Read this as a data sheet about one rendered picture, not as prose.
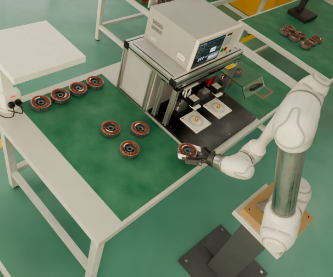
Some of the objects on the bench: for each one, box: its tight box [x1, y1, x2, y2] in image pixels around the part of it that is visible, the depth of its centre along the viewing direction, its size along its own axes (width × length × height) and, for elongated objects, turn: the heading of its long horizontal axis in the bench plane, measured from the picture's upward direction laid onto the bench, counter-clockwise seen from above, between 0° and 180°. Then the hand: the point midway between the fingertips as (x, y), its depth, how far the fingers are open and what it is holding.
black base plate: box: [147, 84, 257, 160], centre depth 224 cm, size 47×64×2 cm
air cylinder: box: [174, 100, 188, 113], centre depth 219 cm, size 5×8×6 cm
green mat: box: [19, 74, 198, 221], centre depth 193 cm, size 94×61×1 cm, turn 33°
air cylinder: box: [197, 88, 210, 100], centre depth 233 cm, size 5×8×6 cm
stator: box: [119, 141, 140, 159], centre depth 187 cm, size 11×11×4 cm
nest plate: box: [180, 110, 212, 134], centre depth 215 cm, size 15×15×1 cm
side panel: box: [116, 47, 156, 112], centre depth 207 cm, size 28×3×32 cm, turn 33°
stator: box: [101, 120, 120, 138], centre depth 193 cm, size 11×11×4 cm
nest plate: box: [203, 98, 232, 119], centre depth 230 cm, size 15×15×1 cm
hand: (187, 151), depth 190 cm, fingers closed on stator, 11 cm apart
